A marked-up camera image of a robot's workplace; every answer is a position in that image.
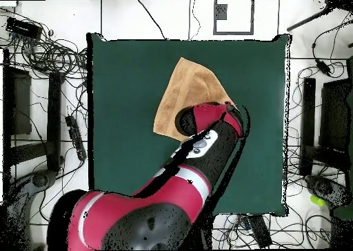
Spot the yellow-green ball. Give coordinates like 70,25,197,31
310,194,327,207

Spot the orange terry towel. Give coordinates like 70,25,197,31
153,57,238,143

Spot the dark green table cloth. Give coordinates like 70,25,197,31
86,32,292,218

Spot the black rectangular floor box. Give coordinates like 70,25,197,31
248,214,273,249

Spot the black metal frame stand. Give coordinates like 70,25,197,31
2,48,65,174
299,56,353,176

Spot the black power strip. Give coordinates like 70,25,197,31
65,114,87,161

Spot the black tripod pole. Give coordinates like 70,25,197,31
286,0,353,32

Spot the black cable tangle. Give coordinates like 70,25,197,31
0,8,89,82

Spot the grey square floor frame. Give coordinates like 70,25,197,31
212,0,255,36

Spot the dark green floor object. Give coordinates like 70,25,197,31
332,205,353,221

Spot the black power adapter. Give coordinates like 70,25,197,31
315,59,332,77

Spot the black network switch box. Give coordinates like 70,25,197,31
6,16,43,40

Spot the grey black chair base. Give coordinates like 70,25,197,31
0,169,57,250
304,174,353,249

